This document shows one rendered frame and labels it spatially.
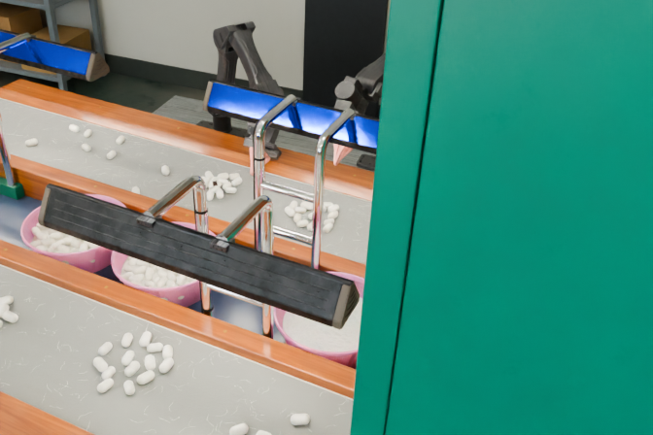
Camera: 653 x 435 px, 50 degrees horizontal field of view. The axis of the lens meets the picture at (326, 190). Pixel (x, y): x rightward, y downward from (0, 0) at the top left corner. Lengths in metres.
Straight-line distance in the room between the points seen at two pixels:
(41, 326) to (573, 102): 1.40
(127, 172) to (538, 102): 1.81
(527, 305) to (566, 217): 0.07
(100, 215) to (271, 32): 2.86
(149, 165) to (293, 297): 1.11
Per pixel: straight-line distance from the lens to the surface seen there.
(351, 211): 1.94
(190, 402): 1.44
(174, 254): 1.24
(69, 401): 1.49
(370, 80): 1.98
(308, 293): 1.13
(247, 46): 2.15
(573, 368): 0.51
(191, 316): 1.57
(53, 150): 2.30
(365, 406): 0.60
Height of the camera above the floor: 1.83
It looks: 33 degrees down
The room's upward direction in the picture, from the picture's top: 3 degrees clockwise
